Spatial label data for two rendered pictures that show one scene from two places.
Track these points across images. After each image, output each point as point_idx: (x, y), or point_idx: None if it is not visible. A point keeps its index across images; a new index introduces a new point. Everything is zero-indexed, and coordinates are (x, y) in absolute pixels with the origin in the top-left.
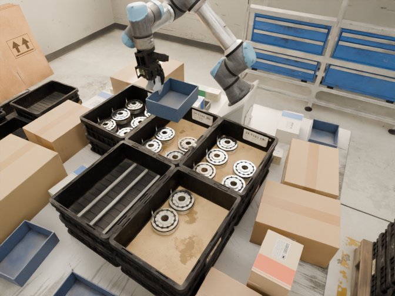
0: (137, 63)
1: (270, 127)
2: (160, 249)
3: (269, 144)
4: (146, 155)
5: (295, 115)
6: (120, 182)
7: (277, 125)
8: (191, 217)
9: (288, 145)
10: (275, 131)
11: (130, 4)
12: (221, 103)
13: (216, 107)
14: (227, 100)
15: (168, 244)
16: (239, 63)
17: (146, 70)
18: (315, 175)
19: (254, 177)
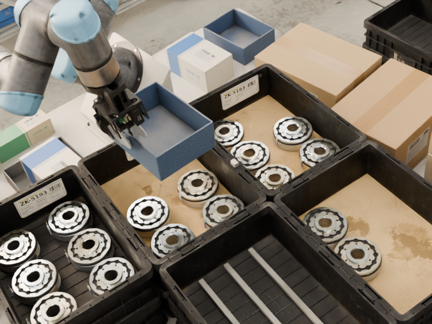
0: (117, 109)
1: (175, 87)
2: (404, 279)
3: (261, 81)
4: (218, 240)
5: (187, 40)
6: (236, 315)
7: (175, 76)
8: (355, 225)
9: (229, 81)
10: (188, 84)
11: (61, 15)
12: (63, 126)
13: (69, 137)
14: (83, 108)
15: (398, 267)
16: (105, 19)
17: (135, 108)
18: (340, 62)
19: (337, 114)
